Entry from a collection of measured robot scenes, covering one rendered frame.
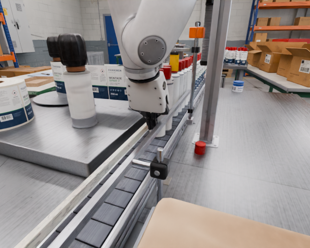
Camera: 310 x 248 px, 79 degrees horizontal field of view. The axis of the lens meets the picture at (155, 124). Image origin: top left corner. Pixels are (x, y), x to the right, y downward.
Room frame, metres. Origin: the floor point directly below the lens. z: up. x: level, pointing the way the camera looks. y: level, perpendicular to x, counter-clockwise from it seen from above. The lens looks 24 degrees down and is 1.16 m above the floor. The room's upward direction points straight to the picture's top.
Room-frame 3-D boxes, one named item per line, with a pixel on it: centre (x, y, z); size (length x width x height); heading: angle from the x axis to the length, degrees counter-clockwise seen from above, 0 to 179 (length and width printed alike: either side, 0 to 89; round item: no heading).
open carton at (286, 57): (2.22, -1.63, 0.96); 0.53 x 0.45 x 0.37; 82
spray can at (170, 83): (0.59, -0.03, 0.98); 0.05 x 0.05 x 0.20
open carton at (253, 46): (3.54, -1.81, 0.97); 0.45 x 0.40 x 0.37; 82
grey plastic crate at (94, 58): (2.69, 0.99, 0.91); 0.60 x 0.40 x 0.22; 174
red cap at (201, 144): (0.52, -0.14, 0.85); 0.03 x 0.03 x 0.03
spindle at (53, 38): (0.98, 0.47, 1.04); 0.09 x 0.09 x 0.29
